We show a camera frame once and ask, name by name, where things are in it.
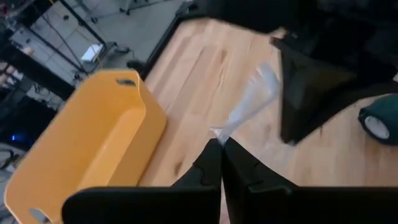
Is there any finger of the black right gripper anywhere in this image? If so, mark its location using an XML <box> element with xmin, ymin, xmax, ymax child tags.
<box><xmin>270</xmin><ymin>37</ymin><xmax>358</xmax><ymax>146</ymax></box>

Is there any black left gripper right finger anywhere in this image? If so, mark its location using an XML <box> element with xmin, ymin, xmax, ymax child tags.
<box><xmin>222</xmin><ymin>136</ymin><xmax>398</xmax><ymax>224</ymax></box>

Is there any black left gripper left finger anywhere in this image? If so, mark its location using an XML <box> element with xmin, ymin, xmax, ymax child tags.
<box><xmin>61</xmin><ymin>138</ymin><xmax>223</xmax><ymax>224</ymax></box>

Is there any clear plastic zip bag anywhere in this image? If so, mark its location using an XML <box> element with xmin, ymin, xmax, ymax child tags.
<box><xmin>210</xmin><ymin>61</ymin><xmax>280</xmax><ymax>147</ymax></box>

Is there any dark green elastic bandage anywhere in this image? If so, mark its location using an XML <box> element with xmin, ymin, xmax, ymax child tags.
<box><xmin>357</xmin><ymin>93</ymin><xmax>398</xmax><ymax>146</ymax></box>

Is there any yellow plastic bin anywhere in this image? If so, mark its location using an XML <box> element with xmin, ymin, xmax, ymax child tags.
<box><xmin>4</xmin><ymin>68</ymin><xmax>168</xmax><ymax>224</ymax></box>

